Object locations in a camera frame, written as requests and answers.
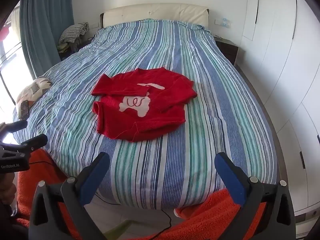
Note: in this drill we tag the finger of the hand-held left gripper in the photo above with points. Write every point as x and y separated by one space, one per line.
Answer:
15 125
35 142

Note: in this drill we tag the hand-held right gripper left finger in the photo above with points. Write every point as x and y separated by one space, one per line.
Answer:
96 177

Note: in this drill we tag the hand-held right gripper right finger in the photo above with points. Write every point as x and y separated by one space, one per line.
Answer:
228 177

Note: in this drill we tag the red knit sweater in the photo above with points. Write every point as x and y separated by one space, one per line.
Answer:
120 127

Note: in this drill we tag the orange fuzzy cloth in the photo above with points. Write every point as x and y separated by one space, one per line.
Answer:
212 217

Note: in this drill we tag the patterned pillow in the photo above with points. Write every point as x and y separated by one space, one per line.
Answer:
37 85

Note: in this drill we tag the window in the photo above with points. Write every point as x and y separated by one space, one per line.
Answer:
10 62

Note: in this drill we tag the striped bedspread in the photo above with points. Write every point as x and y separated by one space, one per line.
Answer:
162 167

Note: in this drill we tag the green folded cloth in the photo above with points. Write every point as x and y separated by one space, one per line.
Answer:
63 48

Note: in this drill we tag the blue curtain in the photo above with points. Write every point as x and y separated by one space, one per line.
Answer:
42 30

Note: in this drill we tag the checked cloth pile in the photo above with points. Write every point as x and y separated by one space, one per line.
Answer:
72 32

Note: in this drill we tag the dark wooden nightstand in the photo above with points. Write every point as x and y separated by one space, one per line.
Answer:
227 50

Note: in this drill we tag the white wardrobe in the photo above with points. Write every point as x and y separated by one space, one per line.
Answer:
275 55

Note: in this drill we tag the cream padded headboard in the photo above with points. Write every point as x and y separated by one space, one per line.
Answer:
155 12

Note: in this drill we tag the white wall switch panel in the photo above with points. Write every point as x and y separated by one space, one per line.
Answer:
222 22

